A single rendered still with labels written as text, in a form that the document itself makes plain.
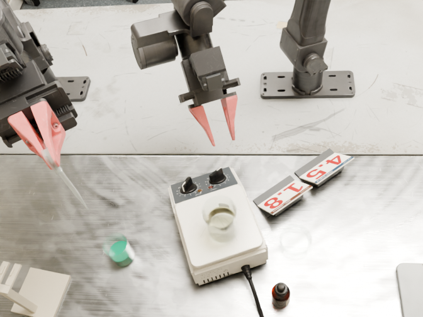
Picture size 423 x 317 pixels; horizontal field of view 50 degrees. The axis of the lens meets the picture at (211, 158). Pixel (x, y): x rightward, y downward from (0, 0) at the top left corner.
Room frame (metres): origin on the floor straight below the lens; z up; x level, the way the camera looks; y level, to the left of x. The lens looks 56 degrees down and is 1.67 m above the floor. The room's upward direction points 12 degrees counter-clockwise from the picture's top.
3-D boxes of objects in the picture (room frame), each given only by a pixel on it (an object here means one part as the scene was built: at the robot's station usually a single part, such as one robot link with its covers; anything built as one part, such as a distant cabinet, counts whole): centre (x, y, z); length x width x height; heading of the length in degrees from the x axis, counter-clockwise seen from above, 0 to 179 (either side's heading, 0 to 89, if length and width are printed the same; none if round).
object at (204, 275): (0.35, 0.01, 0.94); 0.22 x 0.13 x 0.08; 7
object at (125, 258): (0.34, 0.19, 0.93); 0.04 x 0.04 x 0.06
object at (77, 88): (0.80, 0.35, 0.94); 0.20 x 0.07 x 0.08; 76
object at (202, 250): (0.33, 0.01, 0.98); 0.12 x 0.12 x 0.01; 7
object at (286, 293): (0.21, -0.07, 0.93); 0.03 x 0.03 x 0.07
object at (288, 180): (0.39, -0.11, 0.92); 0.09 x 0.06 x 0.04; 115
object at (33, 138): (0.38, 0.20, 1.22); 0.09 x 0.07 x 0.07; 19
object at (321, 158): (0.43, -0.20, 0.92); 0.09 x 0.06 x 0.04; 115
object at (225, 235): (0.31, 0.00, 1.02); 0.06 x 0.05 x 0.08; 7
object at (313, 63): (0.64, -0.23, 1.00); 0.09 x 0.06 x 0.06; 14
